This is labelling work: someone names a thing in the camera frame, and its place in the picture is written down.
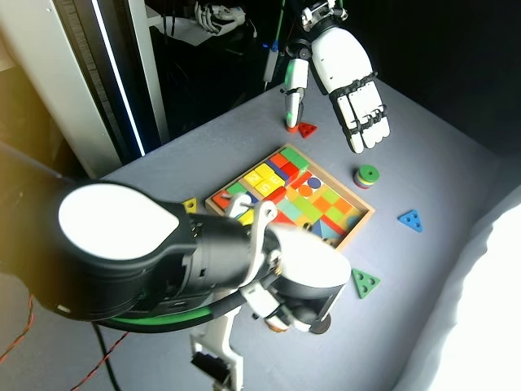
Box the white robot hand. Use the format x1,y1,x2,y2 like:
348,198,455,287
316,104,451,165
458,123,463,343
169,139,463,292
239,222,352,335
280,25,392,155

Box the wooden block tray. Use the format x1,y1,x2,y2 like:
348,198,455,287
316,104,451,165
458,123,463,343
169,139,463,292
204,142,376,252

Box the spare white robot hand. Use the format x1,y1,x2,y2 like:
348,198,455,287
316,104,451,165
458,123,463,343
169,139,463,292
194,1,247,37

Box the green triangle three holes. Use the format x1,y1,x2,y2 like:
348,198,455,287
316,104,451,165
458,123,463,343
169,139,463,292
351,267,382,300

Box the grey table cloth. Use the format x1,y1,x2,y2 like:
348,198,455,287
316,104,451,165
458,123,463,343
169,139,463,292
0,75,521,391

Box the red cube white mark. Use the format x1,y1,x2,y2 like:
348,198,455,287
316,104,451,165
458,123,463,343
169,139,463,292
212,190,234,209

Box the blue triangle three holes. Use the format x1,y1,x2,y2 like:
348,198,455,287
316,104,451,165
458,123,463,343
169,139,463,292
397,209,424,234

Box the white shelf board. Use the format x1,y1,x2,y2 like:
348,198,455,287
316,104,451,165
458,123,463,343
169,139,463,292
145,6,223,46

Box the white fabric sheet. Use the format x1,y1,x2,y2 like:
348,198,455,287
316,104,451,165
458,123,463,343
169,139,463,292
392,191,521,391

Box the thin green cable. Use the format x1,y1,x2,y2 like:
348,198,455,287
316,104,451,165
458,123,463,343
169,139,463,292
271,0,286,52

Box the grey cable plug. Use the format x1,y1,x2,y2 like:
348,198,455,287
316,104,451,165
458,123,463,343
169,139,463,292
262,40,282,90

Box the colourful ring stack toy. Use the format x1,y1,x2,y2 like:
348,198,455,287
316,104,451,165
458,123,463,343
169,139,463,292
352,164,380,191

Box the black wrist camera white bracket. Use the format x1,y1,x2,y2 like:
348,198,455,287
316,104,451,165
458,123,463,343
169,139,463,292
189,313,246,391

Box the thick green sheathed cable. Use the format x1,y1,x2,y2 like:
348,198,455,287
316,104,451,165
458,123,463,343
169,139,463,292
97,305,217,336

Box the red black twisted cable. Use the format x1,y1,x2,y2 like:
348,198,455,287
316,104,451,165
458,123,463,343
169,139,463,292
0,295,130,391

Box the white cabinet frame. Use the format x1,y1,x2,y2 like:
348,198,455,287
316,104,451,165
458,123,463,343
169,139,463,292
0,0,170,180

